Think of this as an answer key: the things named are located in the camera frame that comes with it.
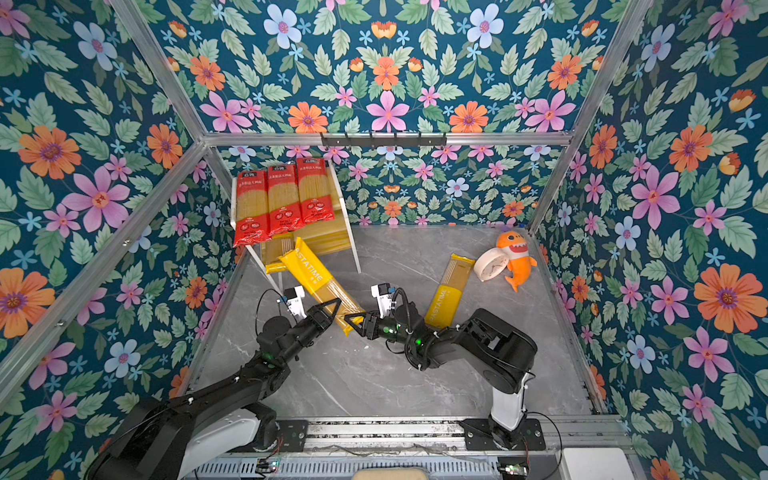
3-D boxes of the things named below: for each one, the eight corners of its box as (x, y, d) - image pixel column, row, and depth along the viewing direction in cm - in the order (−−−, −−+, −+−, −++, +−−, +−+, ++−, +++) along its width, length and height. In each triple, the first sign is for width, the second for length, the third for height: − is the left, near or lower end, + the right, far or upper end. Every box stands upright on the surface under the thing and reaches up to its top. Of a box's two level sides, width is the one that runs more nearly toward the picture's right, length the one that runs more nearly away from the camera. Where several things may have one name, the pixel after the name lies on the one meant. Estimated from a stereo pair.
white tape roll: (477, 286, 105) (484, 265, 95) (469, 275, 108) (474, 253, 99) (504, 274, 108) (513, 253, 99) (495, 264, 111) (503, 242, 102)
